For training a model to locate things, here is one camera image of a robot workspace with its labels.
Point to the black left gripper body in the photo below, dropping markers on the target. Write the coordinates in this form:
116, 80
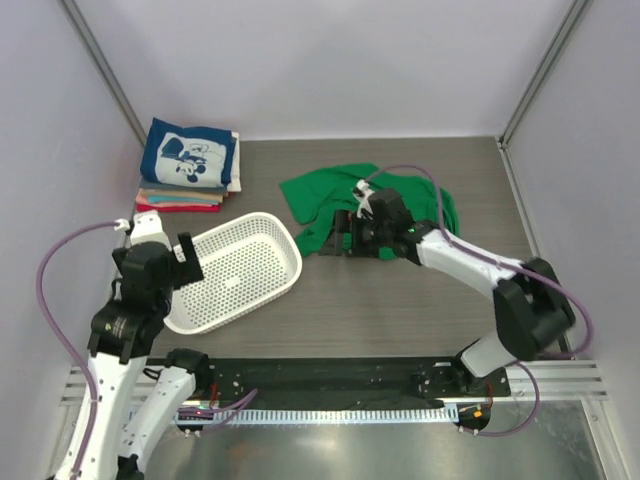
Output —
165, 299

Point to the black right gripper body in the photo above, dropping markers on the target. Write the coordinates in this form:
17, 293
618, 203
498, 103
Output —
368, 235

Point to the green t shirt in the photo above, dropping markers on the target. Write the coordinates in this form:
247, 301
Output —
314, 197

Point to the white perforated plastic basket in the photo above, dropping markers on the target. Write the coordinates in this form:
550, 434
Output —
246, 262

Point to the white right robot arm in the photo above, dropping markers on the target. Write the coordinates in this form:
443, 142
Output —
531, 309

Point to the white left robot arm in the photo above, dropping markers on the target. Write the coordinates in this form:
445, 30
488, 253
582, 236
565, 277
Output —
107, 442

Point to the red folded t shirt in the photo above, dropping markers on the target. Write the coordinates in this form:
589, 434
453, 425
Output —
177, 208

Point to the salmon pink folded t shirt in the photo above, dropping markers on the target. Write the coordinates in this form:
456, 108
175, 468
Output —
205, 199

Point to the turquoise folded t shirt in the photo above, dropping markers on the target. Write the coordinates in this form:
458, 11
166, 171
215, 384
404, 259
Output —
168, 200

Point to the beige folded t shirt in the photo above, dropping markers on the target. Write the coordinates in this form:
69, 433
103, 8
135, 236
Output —
155, 196

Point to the grey teal folded t shirt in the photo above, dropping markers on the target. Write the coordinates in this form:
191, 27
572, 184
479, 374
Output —
191, 189

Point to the white folded t shirt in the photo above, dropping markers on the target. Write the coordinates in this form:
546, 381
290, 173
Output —
235, 184

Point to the navy printed folded t shirt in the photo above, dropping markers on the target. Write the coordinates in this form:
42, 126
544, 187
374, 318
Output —
198, 157

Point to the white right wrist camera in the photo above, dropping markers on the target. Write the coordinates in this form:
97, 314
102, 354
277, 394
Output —
362, 192

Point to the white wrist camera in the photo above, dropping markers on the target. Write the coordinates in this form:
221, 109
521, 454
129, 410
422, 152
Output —
362, 192
144, 227

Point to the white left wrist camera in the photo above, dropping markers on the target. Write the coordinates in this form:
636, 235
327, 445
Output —
144, 227

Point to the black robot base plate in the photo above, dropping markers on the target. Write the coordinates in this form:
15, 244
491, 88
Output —
347, 384

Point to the white slotted cable duct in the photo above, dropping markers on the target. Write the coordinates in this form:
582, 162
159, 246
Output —
254, 417

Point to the right aluminium corner post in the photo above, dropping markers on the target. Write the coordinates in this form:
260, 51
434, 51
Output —
568, 25

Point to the aluminium corner post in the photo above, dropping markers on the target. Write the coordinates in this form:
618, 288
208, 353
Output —
568, 25
92, 47

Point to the left aluminium corner post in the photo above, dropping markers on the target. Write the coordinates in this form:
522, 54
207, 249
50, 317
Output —
92, 47

